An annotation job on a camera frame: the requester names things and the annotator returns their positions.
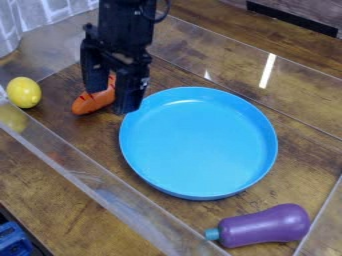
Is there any orange toy carrot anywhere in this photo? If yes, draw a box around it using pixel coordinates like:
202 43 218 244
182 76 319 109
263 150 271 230
70 75 116 115

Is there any yellow toy lemon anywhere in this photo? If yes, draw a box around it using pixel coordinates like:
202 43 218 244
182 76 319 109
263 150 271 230
6 77 41 109

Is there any purple toy eggplant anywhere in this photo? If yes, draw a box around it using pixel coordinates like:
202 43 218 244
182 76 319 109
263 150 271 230
204 204 309 248

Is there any round blue tray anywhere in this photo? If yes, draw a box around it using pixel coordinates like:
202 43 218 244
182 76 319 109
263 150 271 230
118 87 277 201

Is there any clear acrylic enclosure wall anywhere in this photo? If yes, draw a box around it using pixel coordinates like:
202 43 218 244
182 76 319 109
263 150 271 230
0 13 342 256

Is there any black bar on floor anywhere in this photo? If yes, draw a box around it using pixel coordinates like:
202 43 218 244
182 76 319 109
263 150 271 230
245 0 337 38

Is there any blue plastic crate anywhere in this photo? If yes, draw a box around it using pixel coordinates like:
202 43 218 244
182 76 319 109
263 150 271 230
0 222 33 256

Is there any white curtain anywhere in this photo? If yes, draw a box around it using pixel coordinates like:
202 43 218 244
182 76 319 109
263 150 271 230
0 0 98 58

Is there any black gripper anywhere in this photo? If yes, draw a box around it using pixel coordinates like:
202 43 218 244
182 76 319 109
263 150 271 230
80 0 156 115

